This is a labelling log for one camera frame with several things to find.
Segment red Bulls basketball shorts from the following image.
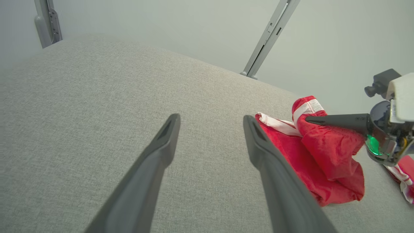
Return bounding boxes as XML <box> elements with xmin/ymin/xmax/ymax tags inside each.
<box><xmin>255</xmin><ymin>95</ymin><xmax>366</xmax><ymax>207</ymax></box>

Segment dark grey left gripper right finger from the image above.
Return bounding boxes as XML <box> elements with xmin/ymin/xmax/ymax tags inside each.
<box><xmin>243</xmin><ymin>115</ymin><xmax>339</xmax><ymax>233</ymax></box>

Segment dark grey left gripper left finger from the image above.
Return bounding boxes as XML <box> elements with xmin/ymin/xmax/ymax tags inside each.
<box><xmin>84</xmin><ymin>113</ymin><xmax>181</xmax><ymax>233</ymax></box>

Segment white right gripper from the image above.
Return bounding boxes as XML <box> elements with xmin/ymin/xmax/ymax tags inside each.
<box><xmin>305</xmin><ymin>72</ymin><xmax>414</xmax><ymax>137</ymax></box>

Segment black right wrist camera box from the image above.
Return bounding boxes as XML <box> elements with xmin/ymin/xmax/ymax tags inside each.
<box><xmin>365</xmin><ymin>69</ymin><xmax>402</xmax><ymax>99</ymax></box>

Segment grey metal stand with wheel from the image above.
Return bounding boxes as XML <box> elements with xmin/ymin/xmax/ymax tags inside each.
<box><xmin>34</xmin><ymin>0</ymin><xmax>63</xmax><ymax>49</ymax></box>

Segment red white basketball jersey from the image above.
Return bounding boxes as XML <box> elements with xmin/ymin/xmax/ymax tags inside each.
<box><xmin>384</xmin><ymin>155</ymin><xmax>414</xmax><ymax>205</ymax></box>

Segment grey partition post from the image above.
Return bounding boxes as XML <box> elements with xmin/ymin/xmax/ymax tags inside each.
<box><xmin>240</xmin><ymin>0</ymin><xmax>301</xmax><ymax>80</ymax></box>

